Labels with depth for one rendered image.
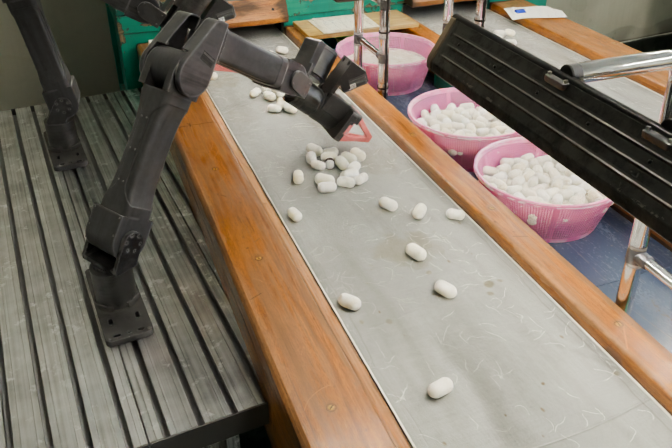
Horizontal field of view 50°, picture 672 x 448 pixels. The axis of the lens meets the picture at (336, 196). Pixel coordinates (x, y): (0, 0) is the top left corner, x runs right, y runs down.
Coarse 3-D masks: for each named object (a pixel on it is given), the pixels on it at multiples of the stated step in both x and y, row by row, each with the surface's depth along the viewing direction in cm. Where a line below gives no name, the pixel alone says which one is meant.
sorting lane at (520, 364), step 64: (256, 128) 152; (320, 128) 152; (320, 192) 129; (384, 192) 128; (320, 256) 111; (384, 256) 111; (448, 256) 111; (384, 320) 98; (448, 320) 98; (512, 320) 98; (384, 384) 88; (512, 384) 88; (576, 384) 88
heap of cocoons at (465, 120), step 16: (432, 112) 158; (448, 112) 158; (464, 112) 157; (480, 112) 159; (432, 128) 151; (448, 128) 152; (464, 128) 155; (480, 128) 150; (496, 128) 151; (464, 160) 148
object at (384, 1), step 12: (360, 0) 167; (372, 0) 159; (384, 0) 153; (360, 12) 168; (384, 12) 154; (360, 24) 170; (384, 24) 156; (360, 36) 171; (384, 36) 157; (360, 48) 173; (372, 48) 164; (384, 48) 158; (360, 60) 174; (384, 60) 160; (384, 72) 161; (384, 84) 163; (384, 96) 164
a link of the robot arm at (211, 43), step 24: (168, 24) 109; (192, 24) 111; (216, 24) 105; (192, 48) 104; (216, 48) 107; (240, 48) 114; (192, 72) 105; (240, 72) 118; (264, 72) 120; (288, 72) 124; (192, 96) 106
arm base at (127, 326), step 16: (96, 272) 108; (128, 272) 109; (96, 288) 108; (112, 288) 108; (128, 288) 110; (96, 304) 110; (112, 304) 109; (128, 304) 110; (144, 304) 111; (112, 320) 108; (128, 320) 108; (144, 320) 108; (112, 336) 105; (128, 336) 105; (144, 336) 106
